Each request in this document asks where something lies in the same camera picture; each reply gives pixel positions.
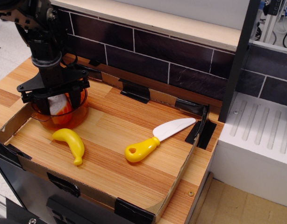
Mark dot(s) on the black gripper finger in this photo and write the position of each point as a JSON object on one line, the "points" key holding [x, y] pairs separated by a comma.
{"points": [[43, 106], [75, 98]]}

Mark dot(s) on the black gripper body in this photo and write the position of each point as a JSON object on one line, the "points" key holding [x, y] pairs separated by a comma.
{"points": [[52, 82]]}

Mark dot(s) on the salmon sushi toy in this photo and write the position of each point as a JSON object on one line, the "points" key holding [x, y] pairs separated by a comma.
{"points": [[60, 109]]}

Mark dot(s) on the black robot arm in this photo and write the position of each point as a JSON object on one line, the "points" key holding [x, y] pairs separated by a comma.
{"points": [[39, 26]]}

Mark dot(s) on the orange transparent pot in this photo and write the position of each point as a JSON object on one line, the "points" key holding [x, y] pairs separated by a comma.
{"points": [[78, 115]]}

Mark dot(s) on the cardboard fence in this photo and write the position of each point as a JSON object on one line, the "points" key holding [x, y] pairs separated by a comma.
{"points": [[105, 188]]}

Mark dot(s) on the yellow toy banana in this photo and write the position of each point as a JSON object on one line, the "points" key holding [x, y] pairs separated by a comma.
{"points": [[74, 142]]}

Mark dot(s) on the wooden shelf board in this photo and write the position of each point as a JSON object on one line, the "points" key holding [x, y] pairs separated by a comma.
{"points": [[167, 24]]}

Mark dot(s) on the white toy sink drainboard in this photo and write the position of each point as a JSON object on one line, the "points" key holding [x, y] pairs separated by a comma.
{"points": [[251, 153]]}

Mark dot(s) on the yellow handled toy knife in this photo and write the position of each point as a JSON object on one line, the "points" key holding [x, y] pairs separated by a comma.
{"points": [[139, 151]]}

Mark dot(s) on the black shelf post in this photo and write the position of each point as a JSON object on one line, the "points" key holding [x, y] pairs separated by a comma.
{"points": [[239, 59]]}

